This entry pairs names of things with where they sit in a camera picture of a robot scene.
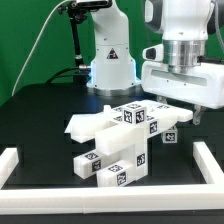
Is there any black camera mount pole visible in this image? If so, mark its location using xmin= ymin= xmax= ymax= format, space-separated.
xmin=57 ymin=0 xmax=114 ymax=69

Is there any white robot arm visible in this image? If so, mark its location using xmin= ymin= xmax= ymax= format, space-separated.
xmin=90 ymin=0 xmax=224 ymax=123

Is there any white L-shaped obstacle fence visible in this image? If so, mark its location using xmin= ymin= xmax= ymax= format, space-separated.
xmin=0 ymin=142 xmax=224 ymax=215

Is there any white cable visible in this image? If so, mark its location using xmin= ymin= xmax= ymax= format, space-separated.
xmin=11 ymin=0 xmax=73 ymax=98

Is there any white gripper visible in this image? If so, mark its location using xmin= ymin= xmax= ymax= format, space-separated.
xmin=140 ymin=43 xmax=224 ymax=126

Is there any white chair back frame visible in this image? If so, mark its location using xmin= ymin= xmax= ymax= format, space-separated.
xmin=69 ymin=100 xmax=193 ymax=156

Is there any small tagged white cube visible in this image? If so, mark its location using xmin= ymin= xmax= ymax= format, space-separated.
xmin=161 ymin=126 xmax=178 ymax=144

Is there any black cable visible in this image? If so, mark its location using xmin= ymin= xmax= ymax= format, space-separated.
xmin=44 ymin=67 xmax=93 ymax=85

